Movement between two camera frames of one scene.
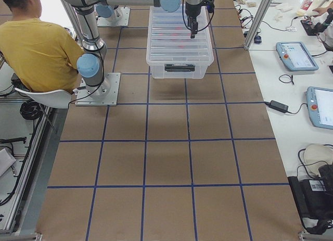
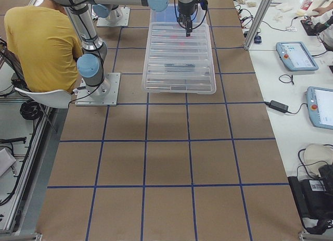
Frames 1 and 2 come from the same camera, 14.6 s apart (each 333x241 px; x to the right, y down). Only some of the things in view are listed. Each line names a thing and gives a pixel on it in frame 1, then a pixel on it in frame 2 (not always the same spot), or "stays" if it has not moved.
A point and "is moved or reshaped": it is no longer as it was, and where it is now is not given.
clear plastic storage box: (170, 51) stays
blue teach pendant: (319, 101) stays
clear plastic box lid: (169, 41) is moved or reshaped
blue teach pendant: (295, 56) stays
